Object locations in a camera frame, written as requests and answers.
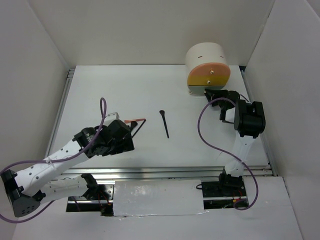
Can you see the black round makeup brush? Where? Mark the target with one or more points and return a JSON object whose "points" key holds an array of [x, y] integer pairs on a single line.
{"points": [[162, 113]]}

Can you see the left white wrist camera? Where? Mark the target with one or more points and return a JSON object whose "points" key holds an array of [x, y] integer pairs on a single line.
{"points": [[113, 116]]}

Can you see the black fan makeup brush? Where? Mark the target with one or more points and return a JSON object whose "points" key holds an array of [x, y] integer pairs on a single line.
{"points": [[133, 124]]}

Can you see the round cream drawer organizer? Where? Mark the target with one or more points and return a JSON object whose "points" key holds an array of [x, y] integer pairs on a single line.
{"points": [[207, 68]]}

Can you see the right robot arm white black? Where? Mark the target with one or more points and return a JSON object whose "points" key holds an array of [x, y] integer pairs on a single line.
{"points": [[248, 120]]}

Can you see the salmon makeup spatula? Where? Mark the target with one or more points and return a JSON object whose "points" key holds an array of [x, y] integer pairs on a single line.
{"points": [[127, 121]]}

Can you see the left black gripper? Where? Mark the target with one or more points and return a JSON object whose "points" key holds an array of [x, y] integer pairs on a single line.
{"points": [[126, 144]]}

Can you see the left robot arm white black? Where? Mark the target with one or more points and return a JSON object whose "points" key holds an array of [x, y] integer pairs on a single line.
{"points": [[29, 188]]}

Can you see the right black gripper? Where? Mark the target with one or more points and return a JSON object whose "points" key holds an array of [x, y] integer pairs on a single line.
{"points": [[213, 94]]}

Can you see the thin black makeup brush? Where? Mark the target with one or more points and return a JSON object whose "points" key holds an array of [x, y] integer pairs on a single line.
{"points": [[143, 122]]}

